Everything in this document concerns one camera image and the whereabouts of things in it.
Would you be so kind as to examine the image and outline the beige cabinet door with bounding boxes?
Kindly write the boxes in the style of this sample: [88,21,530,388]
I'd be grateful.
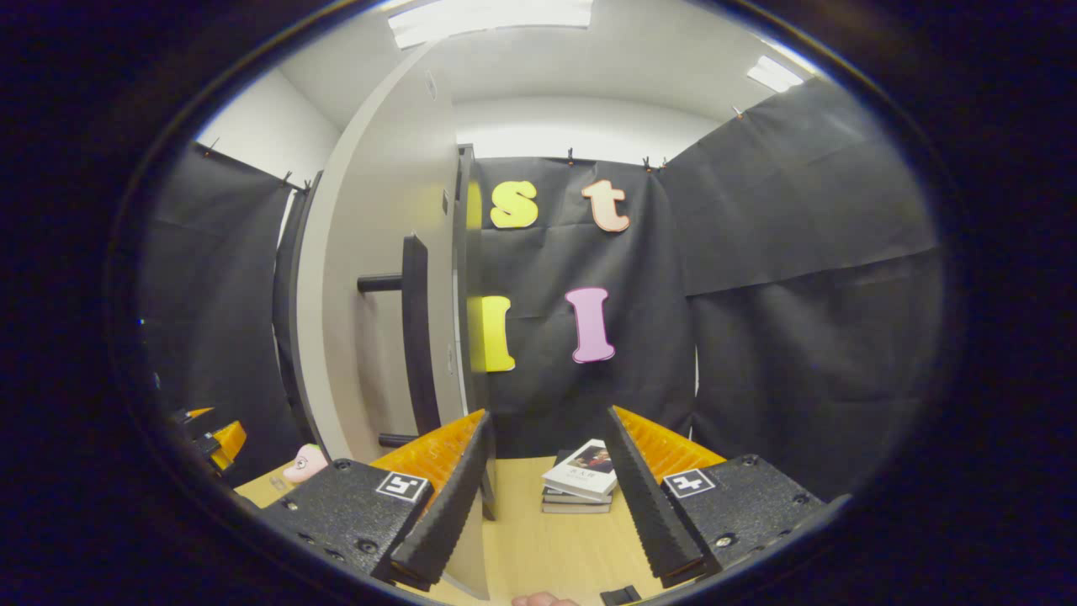
[290,42,499,600]

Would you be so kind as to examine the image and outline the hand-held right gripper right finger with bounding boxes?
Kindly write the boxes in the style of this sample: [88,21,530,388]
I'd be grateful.
[602,405,834,590]

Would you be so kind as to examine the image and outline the small pink toy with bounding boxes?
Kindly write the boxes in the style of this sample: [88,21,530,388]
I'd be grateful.
[282,444,331,485]

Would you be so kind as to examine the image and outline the black backdrop cloth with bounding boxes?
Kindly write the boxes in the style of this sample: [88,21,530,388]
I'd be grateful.
[139,77,943,504]

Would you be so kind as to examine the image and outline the dark book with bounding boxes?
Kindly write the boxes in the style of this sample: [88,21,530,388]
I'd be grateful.
[543,486,614,507]

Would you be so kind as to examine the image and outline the black door handle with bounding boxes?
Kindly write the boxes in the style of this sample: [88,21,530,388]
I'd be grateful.
[357,234,444,449]

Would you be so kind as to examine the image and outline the white book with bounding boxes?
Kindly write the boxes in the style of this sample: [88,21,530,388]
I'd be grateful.
[541,439,618,497]

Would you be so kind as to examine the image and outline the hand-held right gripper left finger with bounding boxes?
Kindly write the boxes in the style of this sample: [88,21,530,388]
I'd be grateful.
[261,408,495,593]

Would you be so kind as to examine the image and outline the ceiling light panel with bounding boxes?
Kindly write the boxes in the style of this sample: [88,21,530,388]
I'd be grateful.
[746,55,806,93]
[387,0,594,50]

